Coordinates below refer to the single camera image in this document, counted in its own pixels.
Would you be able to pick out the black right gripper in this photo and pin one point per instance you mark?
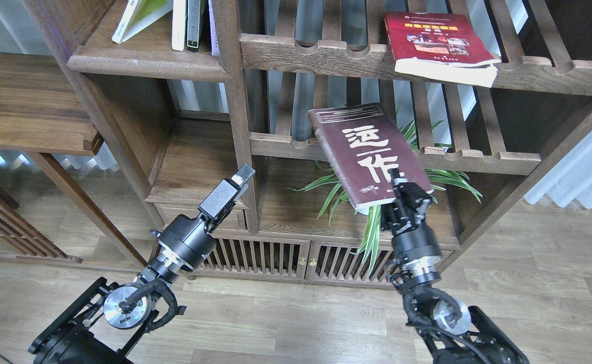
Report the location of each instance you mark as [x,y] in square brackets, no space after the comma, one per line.
[414,243]

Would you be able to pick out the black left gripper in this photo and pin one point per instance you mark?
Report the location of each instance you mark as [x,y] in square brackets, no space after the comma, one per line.
[186,241]

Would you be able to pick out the dark maroon book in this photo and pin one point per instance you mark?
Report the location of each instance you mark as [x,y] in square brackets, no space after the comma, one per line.
[362,144]

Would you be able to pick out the yellow green book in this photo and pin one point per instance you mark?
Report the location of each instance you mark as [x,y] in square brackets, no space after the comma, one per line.
[139,15]

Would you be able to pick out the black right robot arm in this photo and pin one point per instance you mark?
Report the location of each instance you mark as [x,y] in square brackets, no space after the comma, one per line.
[452,331]

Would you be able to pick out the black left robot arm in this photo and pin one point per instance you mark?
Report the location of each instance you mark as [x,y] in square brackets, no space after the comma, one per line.
[148,303]

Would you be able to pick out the spider plant in white pot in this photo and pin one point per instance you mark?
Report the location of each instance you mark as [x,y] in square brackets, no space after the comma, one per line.
[370,241]

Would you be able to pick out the dark wooden bookshelf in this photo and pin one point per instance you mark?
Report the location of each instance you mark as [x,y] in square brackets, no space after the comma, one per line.
[178,121]

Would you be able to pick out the red book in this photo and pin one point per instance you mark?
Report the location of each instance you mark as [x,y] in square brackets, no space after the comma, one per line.
[441,47]

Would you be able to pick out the white curtain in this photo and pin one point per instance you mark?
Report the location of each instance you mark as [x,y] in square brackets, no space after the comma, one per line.
[569,183]

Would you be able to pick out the white upright book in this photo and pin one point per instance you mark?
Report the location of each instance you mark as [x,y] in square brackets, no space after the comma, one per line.
[179,25]

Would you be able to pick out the slatted wooden rack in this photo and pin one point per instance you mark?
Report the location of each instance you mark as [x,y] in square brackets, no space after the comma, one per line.
[31,246]

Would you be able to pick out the wooden side table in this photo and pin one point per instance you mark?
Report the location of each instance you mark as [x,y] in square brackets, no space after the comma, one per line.
[40,114]

